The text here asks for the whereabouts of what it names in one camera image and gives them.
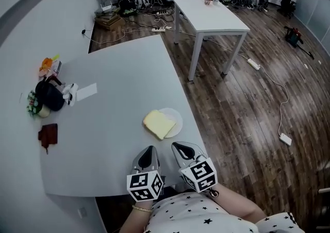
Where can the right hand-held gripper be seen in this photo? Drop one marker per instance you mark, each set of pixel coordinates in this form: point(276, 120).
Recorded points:
point(199, 175)

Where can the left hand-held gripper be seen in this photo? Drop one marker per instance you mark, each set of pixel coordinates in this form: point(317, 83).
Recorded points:
point(143, 185)

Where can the white round plate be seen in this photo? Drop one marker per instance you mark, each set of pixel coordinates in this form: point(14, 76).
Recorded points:
point(178, 121)

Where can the yellow bread slice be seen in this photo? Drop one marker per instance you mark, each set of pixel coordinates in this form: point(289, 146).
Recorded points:
point(158, 125)

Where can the person's right forearm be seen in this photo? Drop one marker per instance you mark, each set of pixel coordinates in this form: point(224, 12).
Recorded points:
point(239, 206)

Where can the person's left forearm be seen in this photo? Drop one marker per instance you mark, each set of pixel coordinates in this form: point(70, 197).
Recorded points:
point(134, 223)

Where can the white star print shirt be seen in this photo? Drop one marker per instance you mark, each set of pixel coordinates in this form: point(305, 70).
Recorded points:
point(201, 216)

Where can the white paper sheet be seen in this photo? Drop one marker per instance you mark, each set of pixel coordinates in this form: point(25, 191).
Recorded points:
point(87, 92)

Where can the grey table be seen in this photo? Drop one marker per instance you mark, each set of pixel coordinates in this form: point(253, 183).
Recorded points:
point(116, 72)

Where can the wide white power strip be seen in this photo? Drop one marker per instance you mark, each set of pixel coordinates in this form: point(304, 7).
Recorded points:
point(285, 139)

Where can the crumpled white packet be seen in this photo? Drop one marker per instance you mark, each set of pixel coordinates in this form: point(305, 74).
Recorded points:
point(70, 94)

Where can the dark red cloth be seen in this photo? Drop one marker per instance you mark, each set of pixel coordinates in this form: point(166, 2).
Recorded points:
point(48, 135)

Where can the long white power strip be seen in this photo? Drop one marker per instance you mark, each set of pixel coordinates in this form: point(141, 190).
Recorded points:
point(254, 64)

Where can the black bag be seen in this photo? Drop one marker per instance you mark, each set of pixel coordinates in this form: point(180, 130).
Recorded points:
point(51, 96)

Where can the white pot with flowers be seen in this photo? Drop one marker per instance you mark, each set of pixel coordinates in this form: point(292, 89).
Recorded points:
point(34, 105)

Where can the white power strip with plugs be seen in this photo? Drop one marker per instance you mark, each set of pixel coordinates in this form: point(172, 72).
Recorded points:
point(162, 13)
point(158, 30)

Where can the orange and yellow toys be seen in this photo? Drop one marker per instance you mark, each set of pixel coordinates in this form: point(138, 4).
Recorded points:
point(47, 64)

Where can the white table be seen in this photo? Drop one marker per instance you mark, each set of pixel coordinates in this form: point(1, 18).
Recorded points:
point(211, 16)

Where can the stack of cardboard boxes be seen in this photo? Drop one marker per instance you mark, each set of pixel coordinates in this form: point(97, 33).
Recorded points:
point(109, 20)

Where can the red and green vacuum cleaner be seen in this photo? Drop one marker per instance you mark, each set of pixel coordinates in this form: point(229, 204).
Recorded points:
point(294, 36)

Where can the white router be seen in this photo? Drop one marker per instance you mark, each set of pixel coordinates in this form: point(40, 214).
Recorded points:
point(107, 8)

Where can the black office chair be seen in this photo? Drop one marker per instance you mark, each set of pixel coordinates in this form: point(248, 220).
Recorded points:
point(287, 3)

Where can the black wall plug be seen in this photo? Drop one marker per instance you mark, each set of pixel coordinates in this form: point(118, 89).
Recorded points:
point(83, 31)

